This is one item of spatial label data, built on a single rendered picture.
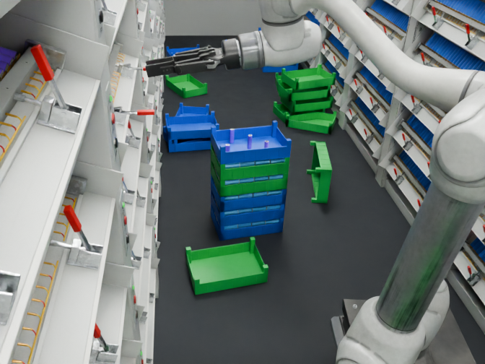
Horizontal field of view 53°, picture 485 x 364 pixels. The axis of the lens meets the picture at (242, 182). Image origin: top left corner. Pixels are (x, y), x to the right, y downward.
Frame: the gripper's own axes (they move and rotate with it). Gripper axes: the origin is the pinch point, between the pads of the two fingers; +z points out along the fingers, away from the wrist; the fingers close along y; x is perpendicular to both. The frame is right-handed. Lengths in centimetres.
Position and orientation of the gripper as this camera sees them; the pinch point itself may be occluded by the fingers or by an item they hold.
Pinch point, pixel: (159, 66)
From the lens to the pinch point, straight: 127.7
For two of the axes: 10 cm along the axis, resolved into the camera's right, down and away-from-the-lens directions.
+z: -9.8, 1.8, -0.3
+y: -1.3, -5.4, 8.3
